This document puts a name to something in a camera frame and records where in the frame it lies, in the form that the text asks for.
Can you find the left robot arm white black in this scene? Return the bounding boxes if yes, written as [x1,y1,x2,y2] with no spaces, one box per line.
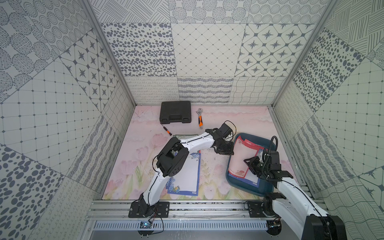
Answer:
[138,123,236,214]

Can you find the teal plastic storage box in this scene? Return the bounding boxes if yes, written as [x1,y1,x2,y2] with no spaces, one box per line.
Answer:
[226,133,274,197]

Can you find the blue floral stationery paper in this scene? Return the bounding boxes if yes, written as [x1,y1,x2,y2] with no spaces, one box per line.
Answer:
[227,171,260,188]
[166,151,201,197]

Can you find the black plastic tool case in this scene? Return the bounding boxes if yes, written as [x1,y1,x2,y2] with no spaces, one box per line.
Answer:
[159,101,192,125]

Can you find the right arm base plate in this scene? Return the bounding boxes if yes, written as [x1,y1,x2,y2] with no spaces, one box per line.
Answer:
[246,201,269,218]

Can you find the left green circuit board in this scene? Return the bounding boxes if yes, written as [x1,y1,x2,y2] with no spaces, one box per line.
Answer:
[138,221,154,237]

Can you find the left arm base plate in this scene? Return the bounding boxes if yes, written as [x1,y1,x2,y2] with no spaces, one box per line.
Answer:
[129,202,170,218]

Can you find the white slotted cable duct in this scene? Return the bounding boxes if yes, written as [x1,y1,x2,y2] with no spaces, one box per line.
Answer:
[94,220,268,231]

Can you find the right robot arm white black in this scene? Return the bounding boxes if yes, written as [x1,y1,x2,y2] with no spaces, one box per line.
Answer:
[244,150,347,240]

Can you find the right round circuit board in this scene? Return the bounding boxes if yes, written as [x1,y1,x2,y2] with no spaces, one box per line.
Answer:
[267,221,282,236]

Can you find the small orange black screwdriver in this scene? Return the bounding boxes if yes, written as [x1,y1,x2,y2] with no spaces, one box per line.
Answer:
[162,125,173,136]

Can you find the aluminium mounting rail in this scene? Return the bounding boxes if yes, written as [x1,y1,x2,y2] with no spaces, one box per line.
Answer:
[85,199,334,221]

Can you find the green bordered scalloped stationery paper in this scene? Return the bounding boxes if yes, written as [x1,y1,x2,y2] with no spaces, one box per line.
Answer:
[175,135,195,140]

